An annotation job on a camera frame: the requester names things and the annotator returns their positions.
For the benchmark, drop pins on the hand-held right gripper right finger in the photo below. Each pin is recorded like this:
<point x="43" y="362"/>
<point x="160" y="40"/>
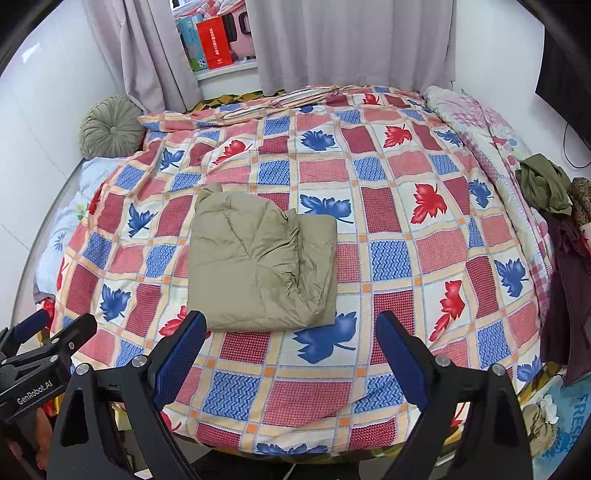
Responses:
<point x="401" y="360"/>

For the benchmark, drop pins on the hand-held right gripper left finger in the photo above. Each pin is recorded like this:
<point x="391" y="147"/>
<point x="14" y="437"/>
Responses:
<point x="180" y="360"/>

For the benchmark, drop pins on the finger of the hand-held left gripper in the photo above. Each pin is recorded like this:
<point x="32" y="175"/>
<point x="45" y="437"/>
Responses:
<point x="69" y="334"/>
<point x="25" y="323"/>

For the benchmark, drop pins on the khaki puffer jacket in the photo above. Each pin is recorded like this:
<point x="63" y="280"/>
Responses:
<point x="244" y="263"/>

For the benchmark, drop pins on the leaf print checked blanket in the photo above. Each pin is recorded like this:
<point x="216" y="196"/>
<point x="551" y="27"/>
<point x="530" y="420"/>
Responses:
<point x="392" y="258"/>

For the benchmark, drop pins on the light blue floral sheet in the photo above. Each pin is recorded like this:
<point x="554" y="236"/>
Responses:
<point x="81" y="184"/>

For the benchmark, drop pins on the white crumpled tissue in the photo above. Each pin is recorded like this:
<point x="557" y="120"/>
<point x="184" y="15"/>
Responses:
<point x="548" y="410"/>

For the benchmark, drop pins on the maroon garment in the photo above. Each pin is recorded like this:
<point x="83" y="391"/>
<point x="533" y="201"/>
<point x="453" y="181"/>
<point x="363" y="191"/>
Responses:
<point x="568" y="314"/>

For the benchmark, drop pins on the blue printed bag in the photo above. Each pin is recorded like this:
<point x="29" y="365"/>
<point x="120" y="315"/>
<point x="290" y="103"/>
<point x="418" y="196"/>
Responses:
<point x="572" y="415"/>

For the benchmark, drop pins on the round green cushion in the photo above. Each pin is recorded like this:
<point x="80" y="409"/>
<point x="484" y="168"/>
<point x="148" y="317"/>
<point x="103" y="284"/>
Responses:
<point x="111" y="127"/>

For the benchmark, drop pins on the olive green garment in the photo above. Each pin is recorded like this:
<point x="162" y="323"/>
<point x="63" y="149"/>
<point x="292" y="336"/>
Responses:
<point x="545" y="184"/>

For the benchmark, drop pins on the brown patterned cloth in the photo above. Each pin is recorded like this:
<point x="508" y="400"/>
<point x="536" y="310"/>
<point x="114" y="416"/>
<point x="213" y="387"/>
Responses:
<point x="581" y="198"/>

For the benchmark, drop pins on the pink patterned quilt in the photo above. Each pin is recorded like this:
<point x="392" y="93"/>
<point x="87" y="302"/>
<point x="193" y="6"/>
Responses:
<point x="466" y="115"/>

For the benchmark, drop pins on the striped pillow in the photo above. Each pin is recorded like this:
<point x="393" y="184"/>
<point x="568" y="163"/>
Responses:
<point x="295" y="99"/>

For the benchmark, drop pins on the grey curtain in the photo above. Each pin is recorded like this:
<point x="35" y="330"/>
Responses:
<point x="138" y="50"/>
<point x="346" y="41"/>

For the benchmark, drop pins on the blue printed box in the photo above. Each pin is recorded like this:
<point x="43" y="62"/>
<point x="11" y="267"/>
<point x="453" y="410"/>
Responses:
<point x="190" y="41"/>

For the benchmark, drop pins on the red box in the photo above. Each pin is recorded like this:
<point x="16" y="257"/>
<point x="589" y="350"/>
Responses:
<point x="214" y="44"/>

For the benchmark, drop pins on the black screen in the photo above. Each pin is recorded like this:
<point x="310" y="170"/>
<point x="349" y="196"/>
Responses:
<point x="563" y="78"/>

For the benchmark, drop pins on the pink suitcase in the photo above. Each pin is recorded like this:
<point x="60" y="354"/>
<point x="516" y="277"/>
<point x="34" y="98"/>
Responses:
<point x="242" y="34"/>

